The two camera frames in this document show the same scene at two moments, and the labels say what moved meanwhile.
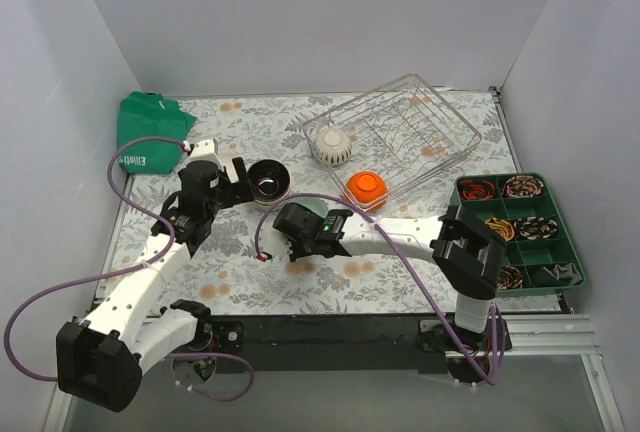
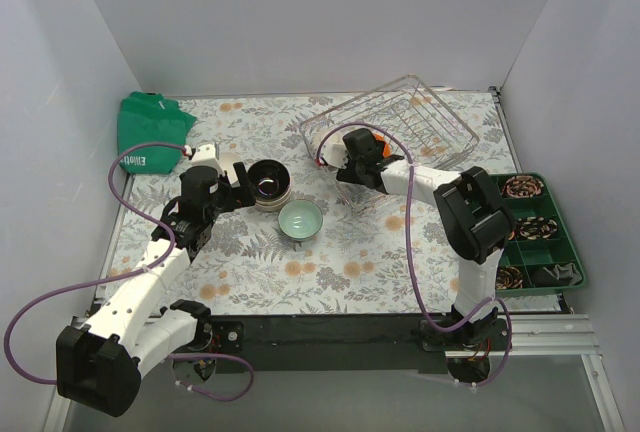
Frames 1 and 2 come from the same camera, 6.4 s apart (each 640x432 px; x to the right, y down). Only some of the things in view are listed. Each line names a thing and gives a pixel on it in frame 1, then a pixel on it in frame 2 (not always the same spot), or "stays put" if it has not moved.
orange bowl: x=367 y=189 -> x=387 y=148
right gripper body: x=291 y=234 -> x=351 y=172
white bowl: x=227 y=160 stays put
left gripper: x=238 y=184 stays put
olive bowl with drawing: x=270 y=178 stays put
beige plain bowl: x=266 y=206 stays put
